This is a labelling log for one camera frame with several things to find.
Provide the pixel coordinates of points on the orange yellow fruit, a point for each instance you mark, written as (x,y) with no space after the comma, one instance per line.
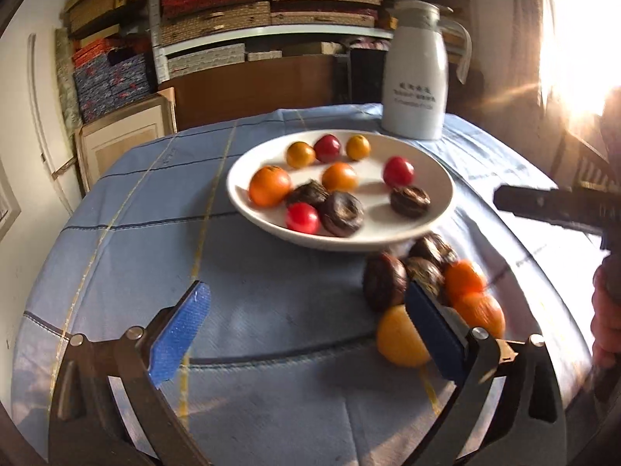
(398,341)

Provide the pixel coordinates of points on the small red cherry tomato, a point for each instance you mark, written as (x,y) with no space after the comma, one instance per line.
(303,218)

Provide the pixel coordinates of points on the person's hand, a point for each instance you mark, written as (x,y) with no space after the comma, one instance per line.
(605,325)

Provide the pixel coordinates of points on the white thermos jug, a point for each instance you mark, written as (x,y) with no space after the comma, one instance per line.
(415,76)

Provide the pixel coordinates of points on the wooden cabinet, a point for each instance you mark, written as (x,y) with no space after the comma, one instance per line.
(102,143)

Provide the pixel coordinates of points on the dark water chestnut extra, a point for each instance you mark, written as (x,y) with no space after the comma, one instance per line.
(425,273)

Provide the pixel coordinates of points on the large red plum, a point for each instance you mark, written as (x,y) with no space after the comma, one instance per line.
(398,172)

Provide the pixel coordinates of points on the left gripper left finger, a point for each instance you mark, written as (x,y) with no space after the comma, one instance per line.
(85,424)

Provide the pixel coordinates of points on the orange mandarin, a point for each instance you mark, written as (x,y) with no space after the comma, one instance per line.
(462,278)

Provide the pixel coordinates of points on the white oval plate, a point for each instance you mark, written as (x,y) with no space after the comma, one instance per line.
(382,226)

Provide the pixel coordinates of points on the pale yellow fruit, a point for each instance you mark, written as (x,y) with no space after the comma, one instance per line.
(340,176)

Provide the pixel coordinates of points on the shelf with boxes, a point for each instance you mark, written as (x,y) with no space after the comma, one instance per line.
(223,58)

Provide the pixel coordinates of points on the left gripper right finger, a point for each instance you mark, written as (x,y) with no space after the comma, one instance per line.
(528,425)

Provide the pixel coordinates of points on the large orange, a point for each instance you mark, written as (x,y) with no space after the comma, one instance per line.
(482,310)

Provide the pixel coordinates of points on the small orange fruit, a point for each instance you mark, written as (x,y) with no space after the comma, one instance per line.
(299,155)

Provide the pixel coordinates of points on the big dark water chestnut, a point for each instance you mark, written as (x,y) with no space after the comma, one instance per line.
(409,201)

